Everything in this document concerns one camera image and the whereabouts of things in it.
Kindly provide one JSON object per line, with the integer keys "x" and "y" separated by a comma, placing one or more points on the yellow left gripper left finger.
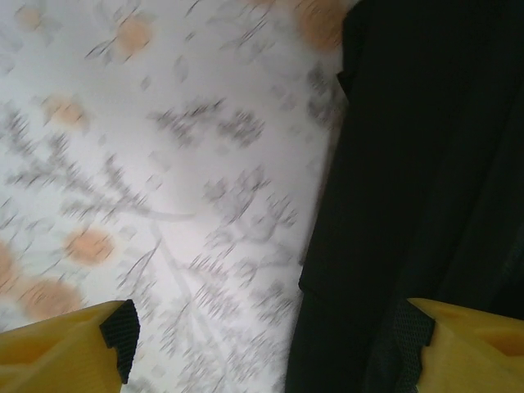
{"x": 49, "y": 360}

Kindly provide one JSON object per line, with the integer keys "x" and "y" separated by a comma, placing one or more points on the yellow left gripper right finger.
{"x": 483, "y": 352}

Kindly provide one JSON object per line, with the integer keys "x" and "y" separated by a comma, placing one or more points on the black backpack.
{"x": 430, "y": 163}

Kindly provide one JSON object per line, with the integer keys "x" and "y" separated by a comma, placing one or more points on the white floral tablecloth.
{"x": 163, "y": 123}

